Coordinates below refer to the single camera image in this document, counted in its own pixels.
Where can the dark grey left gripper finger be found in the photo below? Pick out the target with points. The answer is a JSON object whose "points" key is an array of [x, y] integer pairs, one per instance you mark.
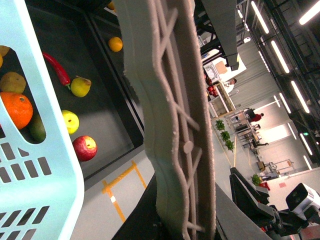
{"points": [[252, 200]]}

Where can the grey basket handle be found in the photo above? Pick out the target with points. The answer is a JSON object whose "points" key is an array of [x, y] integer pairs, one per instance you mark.
{"points": [[162, 61]]}

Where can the light blue shopping basket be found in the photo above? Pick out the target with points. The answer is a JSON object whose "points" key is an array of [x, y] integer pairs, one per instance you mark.
{"points": [[41, 182]]}

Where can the red apple front edge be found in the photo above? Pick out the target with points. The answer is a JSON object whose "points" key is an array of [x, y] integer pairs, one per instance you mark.
{"points": [[85, 148]]}

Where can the green apple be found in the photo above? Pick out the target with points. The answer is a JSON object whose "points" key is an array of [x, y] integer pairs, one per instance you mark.
{"points": [[71, 121]]}

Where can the yellow pear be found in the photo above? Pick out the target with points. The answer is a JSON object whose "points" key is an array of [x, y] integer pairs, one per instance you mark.
{"points": [[80, 86]]}

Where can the orange in right tray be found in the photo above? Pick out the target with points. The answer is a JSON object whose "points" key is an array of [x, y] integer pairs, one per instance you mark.
{"points": [[115, 44]]}

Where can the red chili pepper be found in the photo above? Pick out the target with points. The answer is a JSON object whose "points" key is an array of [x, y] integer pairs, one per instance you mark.
{"points": [[59, 70]]}

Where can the dark green avocado front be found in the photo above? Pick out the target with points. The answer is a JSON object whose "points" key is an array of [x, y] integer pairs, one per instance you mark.
{"points": [[37, 129]]}

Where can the large orange front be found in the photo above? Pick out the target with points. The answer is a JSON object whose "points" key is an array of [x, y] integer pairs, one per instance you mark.
{"points": [[18, 107]]}

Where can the black near fruit tray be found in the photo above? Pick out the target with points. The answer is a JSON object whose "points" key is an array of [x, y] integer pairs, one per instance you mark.
{"points": [[78, 40]]}

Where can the kiwi lower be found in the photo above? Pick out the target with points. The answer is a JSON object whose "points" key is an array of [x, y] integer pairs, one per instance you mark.
{"points": [[13, 82]]}

